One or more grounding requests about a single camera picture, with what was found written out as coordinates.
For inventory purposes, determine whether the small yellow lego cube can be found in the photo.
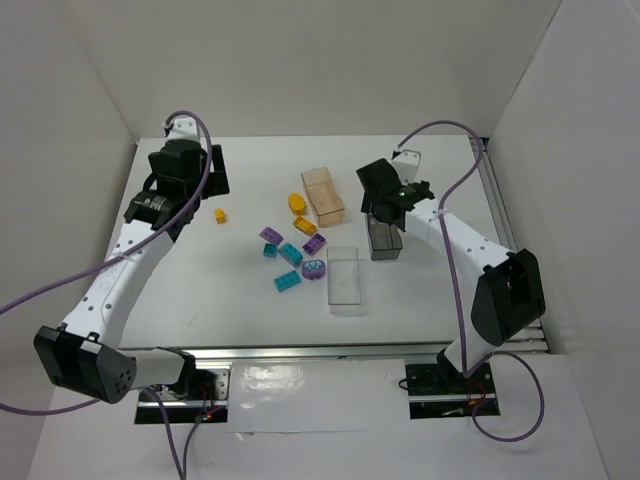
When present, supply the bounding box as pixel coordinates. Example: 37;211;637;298
214;208;227;224

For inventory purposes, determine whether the yellow rectangular lego brick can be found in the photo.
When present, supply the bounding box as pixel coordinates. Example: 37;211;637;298
293;216;317;237

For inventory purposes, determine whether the purple rectangular lego brick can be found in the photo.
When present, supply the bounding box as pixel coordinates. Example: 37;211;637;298
302;233;326;256

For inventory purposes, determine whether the teal square lego brick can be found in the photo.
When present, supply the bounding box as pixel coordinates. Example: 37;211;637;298
263;243;278;258

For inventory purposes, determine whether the purple round flower lego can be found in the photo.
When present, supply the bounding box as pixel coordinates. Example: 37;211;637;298
301;260;326;280

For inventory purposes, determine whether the teal rectangular lego brick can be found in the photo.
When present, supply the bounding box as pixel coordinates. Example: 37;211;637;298
278;243;303;268

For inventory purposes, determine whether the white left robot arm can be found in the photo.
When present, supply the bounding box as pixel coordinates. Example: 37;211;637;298
34;112;230;404

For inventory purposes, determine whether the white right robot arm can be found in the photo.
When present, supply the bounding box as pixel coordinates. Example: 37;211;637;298
356;158;546;377

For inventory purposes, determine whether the orange tinted plastic container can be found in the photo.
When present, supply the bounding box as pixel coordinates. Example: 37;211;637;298
301;167;345;228

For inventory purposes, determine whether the smoke grey plastic container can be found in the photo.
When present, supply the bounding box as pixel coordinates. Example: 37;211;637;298
366;214;403;261

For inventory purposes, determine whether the purple curved lego brick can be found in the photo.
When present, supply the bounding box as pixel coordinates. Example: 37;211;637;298
259;227;283;246

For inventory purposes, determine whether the clear plastic container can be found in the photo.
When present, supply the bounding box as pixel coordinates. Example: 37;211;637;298
326;247;361;316

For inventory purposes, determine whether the yellow round lego piece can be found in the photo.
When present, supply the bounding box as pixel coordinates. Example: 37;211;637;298
288;192;306;216

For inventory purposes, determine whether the teal flat lego brick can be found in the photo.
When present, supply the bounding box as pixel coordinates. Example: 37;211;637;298
274;270;301;292

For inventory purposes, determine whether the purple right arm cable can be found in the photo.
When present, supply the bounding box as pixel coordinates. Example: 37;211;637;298
397;119;546;443

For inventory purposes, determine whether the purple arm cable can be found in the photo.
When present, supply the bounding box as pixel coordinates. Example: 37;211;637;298
397;119;546;443
0;110;213;480

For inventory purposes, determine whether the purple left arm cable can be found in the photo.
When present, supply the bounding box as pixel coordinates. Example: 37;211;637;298
0;110;213;480

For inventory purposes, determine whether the aluminium front rail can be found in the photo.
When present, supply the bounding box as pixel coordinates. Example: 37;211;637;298
180;343;445;362

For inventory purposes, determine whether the aluminium rail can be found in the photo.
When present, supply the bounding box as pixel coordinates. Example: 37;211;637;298
180;343;445;362
478;137;550;355

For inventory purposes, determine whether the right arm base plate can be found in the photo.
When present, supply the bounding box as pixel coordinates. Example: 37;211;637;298
398;364;500;420

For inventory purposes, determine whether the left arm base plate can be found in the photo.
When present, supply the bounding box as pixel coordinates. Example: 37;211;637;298
152;361;232;425

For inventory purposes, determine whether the aluminium right side rail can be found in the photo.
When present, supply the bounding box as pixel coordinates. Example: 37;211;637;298
478;137;550;355

